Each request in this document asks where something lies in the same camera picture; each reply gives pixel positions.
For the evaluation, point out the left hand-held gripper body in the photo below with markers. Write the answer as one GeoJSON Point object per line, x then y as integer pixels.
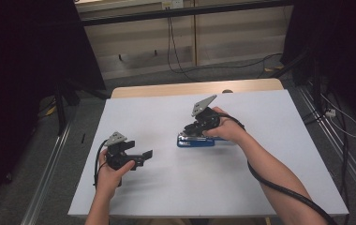
{"type": "Point", "coordinates": [118, 156]}

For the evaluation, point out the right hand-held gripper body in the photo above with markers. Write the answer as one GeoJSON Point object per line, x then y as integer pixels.
{"type": "Point", "coordinates": [206, 118]}

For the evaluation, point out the blue stapler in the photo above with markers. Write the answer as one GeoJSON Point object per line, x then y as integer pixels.
{"type": "Point", "coordinates": [195, 142]}

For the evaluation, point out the person's right hand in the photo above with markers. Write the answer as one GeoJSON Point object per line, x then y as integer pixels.
{"type": "Point", "coordinates": [229, 128]}

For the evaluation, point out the person's left hand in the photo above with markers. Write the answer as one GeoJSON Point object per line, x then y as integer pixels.
{"type": "Point", "coordinates": [110, 179]}

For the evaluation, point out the dark round table fitting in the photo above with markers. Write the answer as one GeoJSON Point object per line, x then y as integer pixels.
{"type": "Point", "coordinates": [227, 91]}

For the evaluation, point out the small black floor object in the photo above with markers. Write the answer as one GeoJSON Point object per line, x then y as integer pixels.
{"type": "Point", "coordinates": [83, 138]}

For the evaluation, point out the wooden table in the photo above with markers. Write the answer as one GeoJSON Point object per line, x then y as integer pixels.
{"type": "Point", "coordinates": [166, 89]}

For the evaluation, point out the white table sheet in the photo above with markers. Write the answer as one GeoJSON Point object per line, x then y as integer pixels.
{"type": "Point", "coordinates": [182, 187]}

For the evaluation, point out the black metal stand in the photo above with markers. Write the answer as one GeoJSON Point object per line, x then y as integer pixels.
{"type": "Point", "coordinates": [62, 106]}

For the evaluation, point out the beige wooden cabinet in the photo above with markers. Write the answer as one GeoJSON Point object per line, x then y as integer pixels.
{"type": "Point", "coordinates": [229, 40]}

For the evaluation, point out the black horizontal bar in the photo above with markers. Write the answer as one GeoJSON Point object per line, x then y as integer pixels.
{"type": "Point", "coordinates": [182, 13]}

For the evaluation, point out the white power strip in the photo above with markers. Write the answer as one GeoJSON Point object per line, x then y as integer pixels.
{"type": "Point", "coordinates": [330, 112]}

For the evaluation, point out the black curtain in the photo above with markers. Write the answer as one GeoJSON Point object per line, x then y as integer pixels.
{"type": "Point", "coordinates": [20, 78]}
{"type": "Point", "coordinates": [338, 40]}

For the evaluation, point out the aluminium floor rail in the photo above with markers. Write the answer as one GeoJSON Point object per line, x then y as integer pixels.
{"type": "Point", "coordinates": [338, 146]}
{"type": "Point", "coordinates": [46, 175]}

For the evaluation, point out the white wall socket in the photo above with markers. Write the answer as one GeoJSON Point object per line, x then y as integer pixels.
{"type": "Point", "coordinates": [173, 3]}

